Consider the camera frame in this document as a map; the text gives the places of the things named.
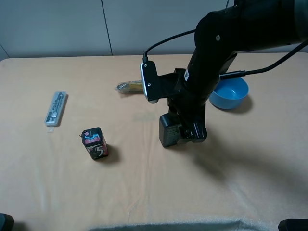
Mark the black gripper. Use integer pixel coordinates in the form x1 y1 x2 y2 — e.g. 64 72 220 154
159 68 207 144

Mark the black power adapter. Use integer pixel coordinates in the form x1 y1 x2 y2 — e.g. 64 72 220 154
159 113 183 148

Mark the blue plastic bowl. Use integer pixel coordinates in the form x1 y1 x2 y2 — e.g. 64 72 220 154
209 78 249 110

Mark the black gum box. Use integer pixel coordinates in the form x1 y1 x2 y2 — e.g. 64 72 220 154
80 127 109 161

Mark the black right corner block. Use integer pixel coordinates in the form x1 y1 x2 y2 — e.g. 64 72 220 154
278 219 308 231

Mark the black corner block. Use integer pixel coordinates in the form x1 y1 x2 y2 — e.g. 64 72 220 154
0 213 14 231
278 219 308 231

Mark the clear blue compass case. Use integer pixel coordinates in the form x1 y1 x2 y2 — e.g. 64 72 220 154
44 91 68 133

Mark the black left corner block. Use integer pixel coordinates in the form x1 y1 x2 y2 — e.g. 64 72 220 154
0 213 14 231

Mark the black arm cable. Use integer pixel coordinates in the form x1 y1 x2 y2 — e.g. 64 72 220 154
218 38 308 80

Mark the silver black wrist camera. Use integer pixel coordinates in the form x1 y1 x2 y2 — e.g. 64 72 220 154
140 61 161 104

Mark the black camera cable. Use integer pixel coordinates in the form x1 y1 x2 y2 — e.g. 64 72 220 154
142 28 196 64

